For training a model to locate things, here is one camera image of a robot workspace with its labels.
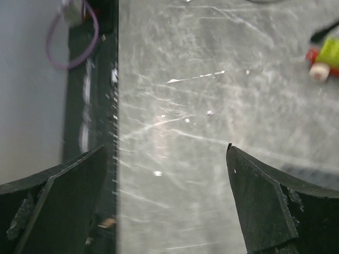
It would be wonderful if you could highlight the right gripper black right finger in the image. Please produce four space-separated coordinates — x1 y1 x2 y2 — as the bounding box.
226 143 338 254

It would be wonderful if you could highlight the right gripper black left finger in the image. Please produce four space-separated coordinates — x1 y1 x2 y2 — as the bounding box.
1 146 107 254

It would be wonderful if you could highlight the grey lego baseplate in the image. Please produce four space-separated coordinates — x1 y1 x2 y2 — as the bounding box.
281 164 338 191

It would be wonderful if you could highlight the colourful lego toy car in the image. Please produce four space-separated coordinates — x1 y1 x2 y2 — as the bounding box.
306 37 338 82

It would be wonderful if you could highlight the black perforated music stand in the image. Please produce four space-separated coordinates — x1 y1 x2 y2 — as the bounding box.
310 20 339 44

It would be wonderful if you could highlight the purple cable loop under rail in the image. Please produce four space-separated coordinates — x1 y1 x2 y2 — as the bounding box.
45 0 100 70

